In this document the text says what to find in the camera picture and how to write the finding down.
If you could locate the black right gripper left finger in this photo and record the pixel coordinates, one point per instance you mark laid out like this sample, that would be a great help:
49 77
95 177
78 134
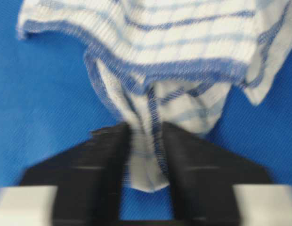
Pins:
80 186

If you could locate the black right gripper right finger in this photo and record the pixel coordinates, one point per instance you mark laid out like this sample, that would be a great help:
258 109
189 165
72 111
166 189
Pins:
211 186

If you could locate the white blue striped towel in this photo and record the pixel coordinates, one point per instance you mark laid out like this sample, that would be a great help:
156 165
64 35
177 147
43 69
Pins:
152 61

